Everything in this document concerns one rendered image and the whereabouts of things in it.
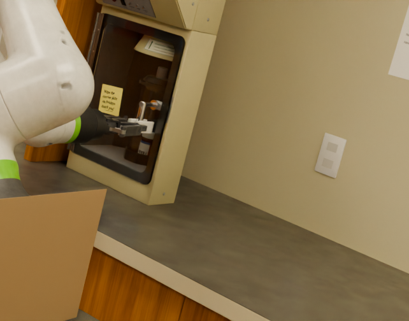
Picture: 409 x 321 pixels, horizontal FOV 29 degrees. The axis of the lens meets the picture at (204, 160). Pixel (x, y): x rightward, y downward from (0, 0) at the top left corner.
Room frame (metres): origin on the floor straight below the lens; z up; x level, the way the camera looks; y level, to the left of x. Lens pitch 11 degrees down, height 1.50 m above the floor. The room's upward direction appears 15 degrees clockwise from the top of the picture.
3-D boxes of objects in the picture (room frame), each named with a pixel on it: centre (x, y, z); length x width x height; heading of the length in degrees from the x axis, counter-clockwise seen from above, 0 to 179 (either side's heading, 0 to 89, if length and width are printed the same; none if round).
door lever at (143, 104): (2.03, 0.18, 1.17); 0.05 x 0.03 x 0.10; 146
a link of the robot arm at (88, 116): (1.83, 0.31, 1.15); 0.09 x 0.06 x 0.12; 56
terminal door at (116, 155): (2.11, 0.25, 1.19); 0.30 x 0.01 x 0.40; 56
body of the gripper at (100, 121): (1.89, 0.27, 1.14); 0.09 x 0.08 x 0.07; 146
